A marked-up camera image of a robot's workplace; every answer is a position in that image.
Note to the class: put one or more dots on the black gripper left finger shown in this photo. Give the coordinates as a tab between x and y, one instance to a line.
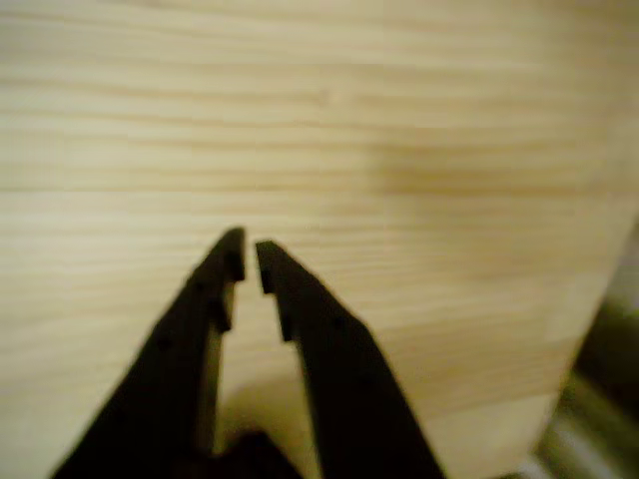
165	389

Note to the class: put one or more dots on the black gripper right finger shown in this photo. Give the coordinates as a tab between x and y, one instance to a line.
349	399

